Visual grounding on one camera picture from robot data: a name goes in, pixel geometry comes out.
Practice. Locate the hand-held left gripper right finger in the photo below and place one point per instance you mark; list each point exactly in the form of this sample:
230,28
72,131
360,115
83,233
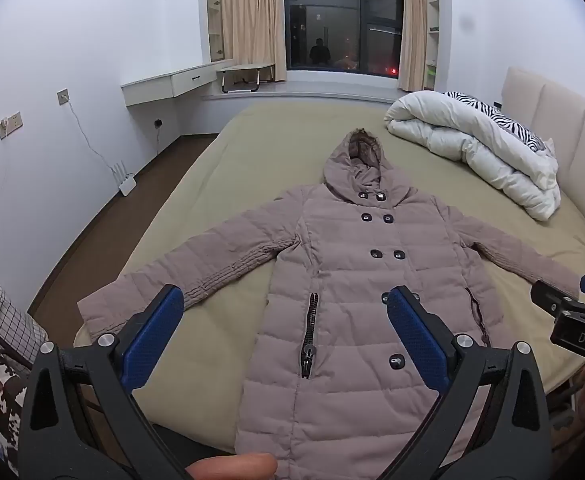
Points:
417,342

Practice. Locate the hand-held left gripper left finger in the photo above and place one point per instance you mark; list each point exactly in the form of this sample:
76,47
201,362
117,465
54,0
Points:
152,332

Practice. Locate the mauve hooded down coat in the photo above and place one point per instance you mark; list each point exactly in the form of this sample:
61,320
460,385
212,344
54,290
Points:
342,270

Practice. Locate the checked laundry basket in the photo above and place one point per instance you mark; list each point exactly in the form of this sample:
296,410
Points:
12,325

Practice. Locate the white router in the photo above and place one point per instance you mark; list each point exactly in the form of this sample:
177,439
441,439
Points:
126,185

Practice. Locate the white folded duvet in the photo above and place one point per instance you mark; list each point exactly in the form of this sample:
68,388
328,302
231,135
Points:
477,157

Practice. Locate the beige padded headboard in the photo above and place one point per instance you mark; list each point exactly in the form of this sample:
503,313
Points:
557,110

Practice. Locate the bed with olive sheet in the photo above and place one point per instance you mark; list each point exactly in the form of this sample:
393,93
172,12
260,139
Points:
272,145

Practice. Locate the small folding table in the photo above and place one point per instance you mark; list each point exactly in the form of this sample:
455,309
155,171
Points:
245,70

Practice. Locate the beige curtain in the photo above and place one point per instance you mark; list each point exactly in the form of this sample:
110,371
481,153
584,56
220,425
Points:
413,35
252,25

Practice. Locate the dark window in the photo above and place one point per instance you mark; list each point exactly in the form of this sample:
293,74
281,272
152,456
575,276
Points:
342,20

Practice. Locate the white wall-mounted desk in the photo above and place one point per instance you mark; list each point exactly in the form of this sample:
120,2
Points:
172,85

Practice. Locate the wall socket with plug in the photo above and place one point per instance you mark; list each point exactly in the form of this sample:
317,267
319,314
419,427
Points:
63,96

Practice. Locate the white wall shelf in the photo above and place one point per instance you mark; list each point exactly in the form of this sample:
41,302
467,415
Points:
432,40
215,15

